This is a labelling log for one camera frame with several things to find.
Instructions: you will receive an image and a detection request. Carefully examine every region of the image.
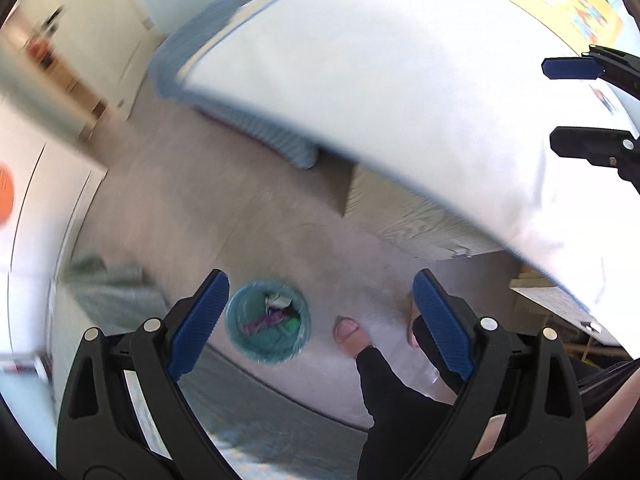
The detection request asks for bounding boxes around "teal trash bin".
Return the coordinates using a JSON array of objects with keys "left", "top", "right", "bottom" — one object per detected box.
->
[{"left": 224, "top": 280, "right": 311, "bottom": 365}]

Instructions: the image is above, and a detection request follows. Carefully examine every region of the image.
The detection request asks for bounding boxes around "person's black-trousered left leg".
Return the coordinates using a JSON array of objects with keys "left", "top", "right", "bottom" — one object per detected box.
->
[{"left": 356, "top": 346, "right": 451, "bottom": 480}]

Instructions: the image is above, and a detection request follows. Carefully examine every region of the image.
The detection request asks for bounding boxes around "pink right slipper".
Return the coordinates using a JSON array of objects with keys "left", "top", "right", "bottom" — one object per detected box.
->
[{"left": 407, "top": 308, "right": 420, "bottom": 349}]

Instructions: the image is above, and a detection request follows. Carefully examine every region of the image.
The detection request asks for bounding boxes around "pink slipper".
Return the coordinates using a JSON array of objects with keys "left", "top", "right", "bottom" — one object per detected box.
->
[
  {"left": 333, "top": 316, "right": 372, "bottom": 360},
  {"left": 407, "top": 308, "right": 420, "bottom": 349}
]

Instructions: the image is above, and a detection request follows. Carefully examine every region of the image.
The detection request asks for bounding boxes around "purple long box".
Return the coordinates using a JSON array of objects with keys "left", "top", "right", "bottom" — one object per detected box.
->
[{"left": 241, "top": 310, "right": 291, "bottom": 336}]

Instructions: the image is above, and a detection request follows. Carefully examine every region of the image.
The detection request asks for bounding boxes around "pink left slipper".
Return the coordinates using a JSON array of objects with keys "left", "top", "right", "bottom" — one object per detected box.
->
[{"left": 333, "top": 316, "right": 372, "bottom": 360}]

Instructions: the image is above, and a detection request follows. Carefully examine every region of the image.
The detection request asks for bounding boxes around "light wood bedside cabinet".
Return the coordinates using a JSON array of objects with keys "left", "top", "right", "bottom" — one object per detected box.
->
[{"left": 344, "top": 165, "right": 503, "bottom": 260}]

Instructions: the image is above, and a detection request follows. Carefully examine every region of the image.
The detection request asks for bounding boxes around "white wardrobe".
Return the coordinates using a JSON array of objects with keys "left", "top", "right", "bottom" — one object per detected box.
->
[{"left": 0, "top": 104, "right": 109, "bottom": 461}]

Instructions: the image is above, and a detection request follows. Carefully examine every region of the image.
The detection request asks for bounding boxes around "blue knitted blanket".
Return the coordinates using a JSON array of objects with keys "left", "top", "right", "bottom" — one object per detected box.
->
[{"left": 148, "top": 0, "right": 319, "bottom": 169}]

